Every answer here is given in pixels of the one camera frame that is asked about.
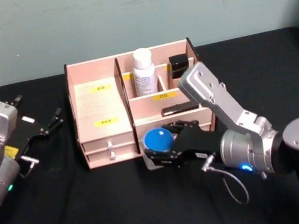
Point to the black square jar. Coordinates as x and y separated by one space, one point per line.
179 66

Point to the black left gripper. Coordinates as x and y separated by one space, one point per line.
26 131

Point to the round jar with blue lid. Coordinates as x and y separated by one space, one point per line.
157 140

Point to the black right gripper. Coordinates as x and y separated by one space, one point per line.
197 144

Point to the black table cloth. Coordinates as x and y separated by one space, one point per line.
102 210

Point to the pale wooden desk organizer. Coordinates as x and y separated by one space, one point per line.
100 105

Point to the small wooden drawer white knob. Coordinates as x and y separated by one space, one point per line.
99 157
95 144

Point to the white plastic bottle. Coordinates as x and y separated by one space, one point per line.
144 75

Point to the flat black stick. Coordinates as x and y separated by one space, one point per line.
178 108

